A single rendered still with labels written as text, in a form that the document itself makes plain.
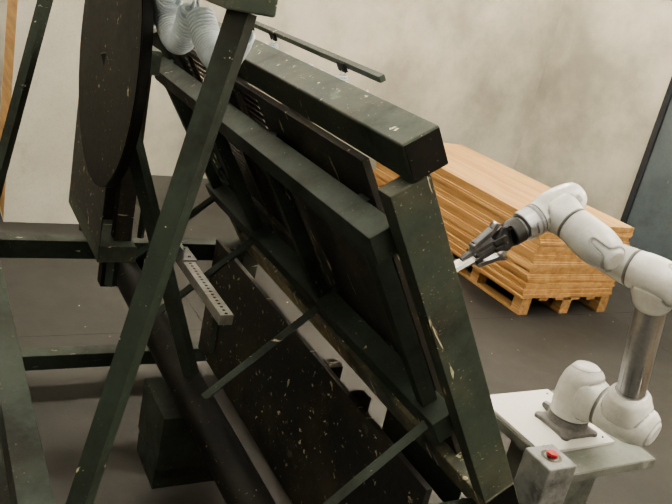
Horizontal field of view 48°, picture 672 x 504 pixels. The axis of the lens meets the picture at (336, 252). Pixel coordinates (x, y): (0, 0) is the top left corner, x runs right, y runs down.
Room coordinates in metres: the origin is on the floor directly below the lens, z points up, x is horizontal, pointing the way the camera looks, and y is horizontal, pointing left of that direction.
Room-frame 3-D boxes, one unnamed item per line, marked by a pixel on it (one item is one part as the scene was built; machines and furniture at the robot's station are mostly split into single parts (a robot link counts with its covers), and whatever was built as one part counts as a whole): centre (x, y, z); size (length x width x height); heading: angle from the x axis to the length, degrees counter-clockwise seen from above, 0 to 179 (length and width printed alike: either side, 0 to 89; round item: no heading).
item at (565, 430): (2.67, -1.01, 0.79); 0.22 x 0.18 x 0.06; 32
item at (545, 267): (6.95, -1.28, 0.39); 2.46 x 1.04 x 0.78; 32
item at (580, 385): (2.65, -1.03, 0.93); 0.18 x 0.16 x 0.22; 48
